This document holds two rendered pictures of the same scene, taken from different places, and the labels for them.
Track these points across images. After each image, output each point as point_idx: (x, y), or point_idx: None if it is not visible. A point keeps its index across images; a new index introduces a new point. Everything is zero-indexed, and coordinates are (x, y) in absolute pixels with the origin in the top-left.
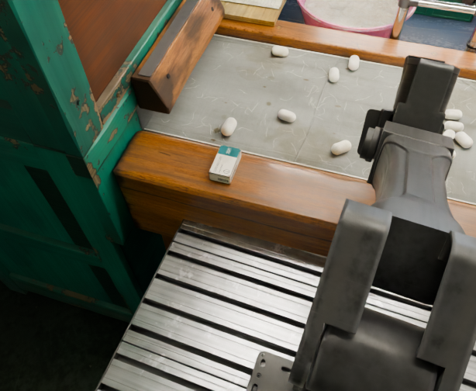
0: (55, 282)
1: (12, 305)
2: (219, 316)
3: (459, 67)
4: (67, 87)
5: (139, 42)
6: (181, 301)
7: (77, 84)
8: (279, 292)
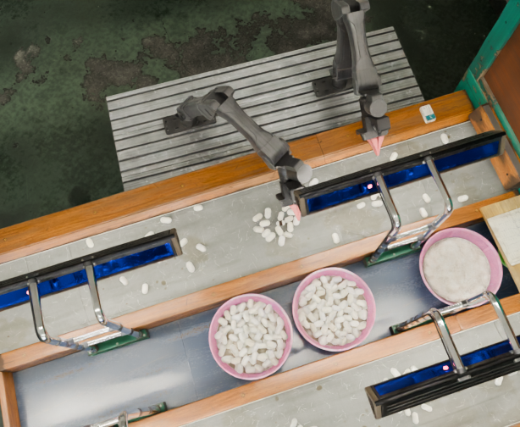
0: None
1: None
2: (385, 86)
3: (373, 235)
4: (484, 53)
5: (504, 115)
6: (401, 83)
7: (484, 60)
8: None
